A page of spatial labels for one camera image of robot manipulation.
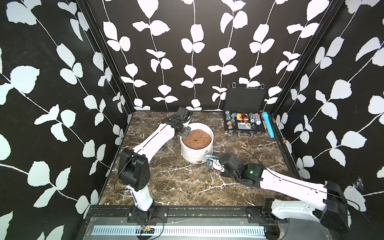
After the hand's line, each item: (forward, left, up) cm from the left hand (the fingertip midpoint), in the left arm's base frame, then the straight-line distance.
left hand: (184, 126), depth 88 cm
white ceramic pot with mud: (-9, -8, -6) cm, 13 cm away
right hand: (-19, -20, -2) cm, 27 cm away
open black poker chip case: (+27, -46, -13) cm, 55 cm away
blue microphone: (+20, -63, -14) cm, 67 cm away
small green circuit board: (-49, +19, -17) cm, 55 cm away
